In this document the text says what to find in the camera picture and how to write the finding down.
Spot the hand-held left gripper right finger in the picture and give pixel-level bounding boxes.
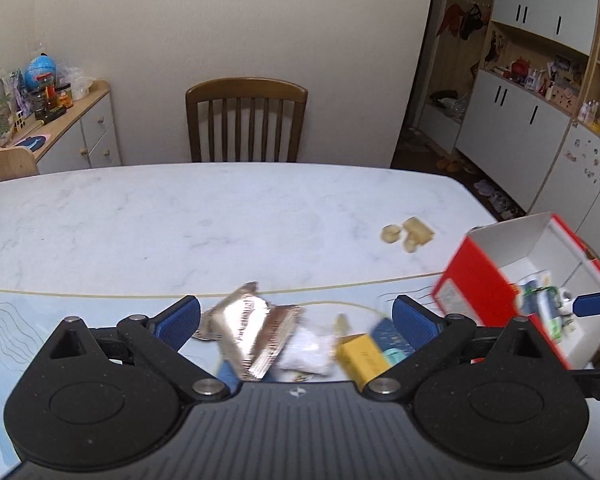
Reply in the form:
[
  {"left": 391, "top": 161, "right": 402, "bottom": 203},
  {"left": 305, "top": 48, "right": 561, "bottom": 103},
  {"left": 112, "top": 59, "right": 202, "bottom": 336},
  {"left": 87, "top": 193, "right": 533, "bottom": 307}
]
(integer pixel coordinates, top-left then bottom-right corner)
[{"left": 362, "top": 295, "right": 563, "bottom": 403}]

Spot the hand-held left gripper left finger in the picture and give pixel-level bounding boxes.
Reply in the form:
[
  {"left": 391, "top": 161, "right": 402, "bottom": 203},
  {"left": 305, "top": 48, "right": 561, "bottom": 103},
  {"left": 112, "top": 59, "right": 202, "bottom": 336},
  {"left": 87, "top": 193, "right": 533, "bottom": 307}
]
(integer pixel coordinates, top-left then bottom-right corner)
[{"left": 47, "top": 295, "right": 231, "bottom": 404}]

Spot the pale green tape measure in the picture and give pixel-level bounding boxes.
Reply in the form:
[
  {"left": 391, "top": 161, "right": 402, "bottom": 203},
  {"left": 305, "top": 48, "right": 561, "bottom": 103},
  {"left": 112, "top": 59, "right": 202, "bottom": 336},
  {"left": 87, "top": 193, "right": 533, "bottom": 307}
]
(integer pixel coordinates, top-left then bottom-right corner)
[{"left": 522, "top": 285, "right": 578, "bottom": 346}]

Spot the small yellow box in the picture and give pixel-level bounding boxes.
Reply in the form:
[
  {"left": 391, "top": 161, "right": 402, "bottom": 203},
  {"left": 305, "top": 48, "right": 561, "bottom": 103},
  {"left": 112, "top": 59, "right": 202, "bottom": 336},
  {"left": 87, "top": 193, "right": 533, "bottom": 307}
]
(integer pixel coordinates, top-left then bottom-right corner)
[{"left": 335, "top": 334, "right": 393, "bottom": 393}]

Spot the blue grey plastic packet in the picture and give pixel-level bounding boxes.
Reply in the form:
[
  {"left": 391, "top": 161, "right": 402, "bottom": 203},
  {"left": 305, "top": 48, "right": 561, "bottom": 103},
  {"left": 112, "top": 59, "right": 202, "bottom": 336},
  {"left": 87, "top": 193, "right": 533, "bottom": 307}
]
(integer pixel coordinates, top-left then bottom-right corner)
[{"left": 512, "top": 270, "right": 553, "bottom": 301}]

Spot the red cardboard box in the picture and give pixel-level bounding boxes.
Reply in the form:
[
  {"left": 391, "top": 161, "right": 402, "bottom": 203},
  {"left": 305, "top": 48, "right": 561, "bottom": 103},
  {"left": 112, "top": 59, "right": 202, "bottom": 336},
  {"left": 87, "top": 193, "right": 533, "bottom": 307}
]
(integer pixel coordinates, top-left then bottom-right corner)
[{"left": 432, "top": 211, "right": 600, "bottom": 368}]

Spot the silver foil packet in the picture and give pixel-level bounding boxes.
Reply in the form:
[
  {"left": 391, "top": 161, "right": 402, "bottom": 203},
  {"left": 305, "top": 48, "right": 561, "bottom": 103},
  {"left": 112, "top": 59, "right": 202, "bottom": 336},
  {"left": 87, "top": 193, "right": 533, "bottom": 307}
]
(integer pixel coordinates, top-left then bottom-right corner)
[{"left": 197, "top": 281, "right": 306, "bottom": 381}]

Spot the large yellowish rubber cap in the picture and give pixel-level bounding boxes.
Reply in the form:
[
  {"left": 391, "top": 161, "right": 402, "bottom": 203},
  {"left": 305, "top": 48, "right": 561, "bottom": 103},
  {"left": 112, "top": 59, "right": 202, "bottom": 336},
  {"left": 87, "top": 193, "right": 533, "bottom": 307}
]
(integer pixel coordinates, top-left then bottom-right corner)
[{"left": 402, "top": 216, "right": 436, "bottom": 246}]

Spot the blue printed table mat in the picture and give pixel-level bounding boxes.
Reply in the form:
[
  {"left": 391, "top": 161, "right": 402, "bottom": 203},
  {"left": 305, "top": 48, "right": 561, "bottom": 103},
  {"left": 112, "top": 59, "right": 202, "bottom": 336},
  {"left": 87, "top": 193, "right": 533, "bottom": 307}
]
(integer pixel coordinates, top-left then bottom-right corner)
[{"left": 0, "top": 270, "right": 446, "bottom": 480}]

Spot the wooden slat-back chair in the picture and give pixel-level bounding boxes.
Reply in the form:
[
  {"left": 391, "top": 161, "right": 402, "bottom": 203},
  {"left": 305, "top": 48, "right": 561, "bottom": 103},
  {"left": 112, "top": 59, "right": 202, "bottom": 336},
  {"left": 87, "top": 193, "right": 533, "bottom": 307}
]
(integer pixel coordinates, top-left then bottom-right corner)
[{"left": 185, "top": 77, "right": 309, "bottom": 163}]

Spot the white wooden sideboard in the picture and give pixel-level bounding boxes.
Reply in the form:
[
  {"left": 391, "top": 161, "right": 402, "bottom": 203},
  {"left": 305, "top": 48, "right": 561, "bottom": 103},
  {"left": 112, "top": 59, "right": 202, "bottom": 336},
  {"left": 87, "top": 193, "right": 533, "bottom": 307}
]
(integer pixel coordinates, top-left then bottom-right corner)
[{"left": 10, "top": 79, "right": 123, "bottom": 176}]

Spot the blue round pad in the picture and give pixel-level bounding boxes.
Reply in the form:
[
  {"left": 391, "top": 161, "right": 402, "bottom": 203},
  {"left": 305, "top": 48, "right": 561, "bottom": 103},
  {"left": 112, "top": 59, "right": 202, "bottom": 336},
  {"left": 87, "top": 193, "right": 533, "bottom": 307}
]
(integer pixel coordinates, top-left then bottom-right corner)
[{"left": 11, "top": 132, "right": 51, "bottom": 153}]

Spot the light wooden child chair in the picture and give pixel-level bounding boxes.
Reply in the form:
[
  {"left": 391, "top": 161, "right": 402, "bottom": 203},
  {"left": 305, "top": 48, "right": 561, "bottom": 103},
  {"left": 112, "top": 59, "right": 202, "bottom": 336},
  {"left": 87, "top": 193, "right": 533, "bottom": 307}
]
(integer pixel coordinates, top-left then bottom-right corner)
[{"left": 0, "top": 145, "right": 41, "bottom": 186}]

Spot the dark glass jar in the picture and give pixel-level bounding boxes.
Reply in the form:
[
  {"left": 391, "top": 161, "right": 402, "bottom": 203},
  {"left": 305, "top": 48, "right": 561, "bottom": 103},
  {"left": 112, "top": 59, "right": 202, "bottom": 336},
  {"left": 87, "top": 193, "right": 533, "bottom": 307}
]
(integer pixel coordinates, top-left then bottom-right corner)
[{"left": 32, "top": 87, "right": 56, "bottom": 121}]

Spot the clear plastic bag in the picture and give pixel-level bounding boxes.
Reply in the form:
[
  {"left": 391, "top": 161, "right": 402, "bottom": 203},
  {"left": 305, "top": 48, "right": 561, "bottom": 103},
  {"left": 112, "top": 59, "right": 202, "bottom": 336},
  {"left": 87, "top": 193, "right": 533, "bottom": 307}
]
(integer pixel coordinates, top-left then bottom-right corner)
[{"left": 57, "top": 65, "right": 98, "bottom": 101}]

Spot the blue globe toy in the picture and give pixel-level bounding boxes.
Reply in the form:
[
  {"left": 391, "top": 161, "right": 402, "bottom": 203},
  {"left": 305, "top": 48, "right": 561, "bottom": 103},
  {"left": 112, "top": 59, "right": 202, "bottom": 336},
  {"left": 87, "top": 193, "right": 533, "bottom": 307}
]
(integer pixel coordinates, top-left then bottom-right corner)
[{"left": 24, "top": 54, "right": 58, "bottom": 91}]

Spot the black hanging bag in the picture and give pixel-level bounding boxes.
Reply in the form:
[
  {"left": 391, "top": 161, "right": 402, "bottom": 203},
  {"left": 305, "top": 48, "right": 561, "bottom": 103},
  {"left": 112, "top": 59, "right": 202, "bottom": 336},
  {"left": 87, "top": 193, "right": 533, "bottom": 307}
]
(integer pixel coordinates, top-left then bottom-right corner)
[{"left": 459, "top": 2, "right": 492, "bottom": 41}]

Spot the red hanging decoration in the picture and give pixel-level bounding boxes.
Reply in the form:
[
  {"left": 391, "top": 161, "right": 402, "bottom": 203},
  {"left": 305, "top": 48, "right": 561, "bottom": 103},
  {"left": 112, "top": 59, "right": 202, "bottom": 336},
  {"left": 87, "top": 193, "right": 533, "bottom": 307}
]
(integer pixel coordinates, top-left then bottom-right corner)
[{"left": 436, "top": 2, "right": 468, "bottom": 38}]

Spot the white wooden wall cabinet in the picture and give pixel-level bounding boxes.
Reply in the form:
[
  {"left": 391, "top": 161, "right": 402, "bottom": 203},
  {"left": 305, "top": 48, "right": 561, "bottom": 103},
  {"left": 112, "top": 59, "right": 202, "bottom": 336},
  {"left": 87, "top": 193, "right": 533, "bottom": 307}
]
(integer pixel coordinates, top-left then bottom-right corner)
[{"left": 410, "top": 0, "right": 600, "bottom": 241}]

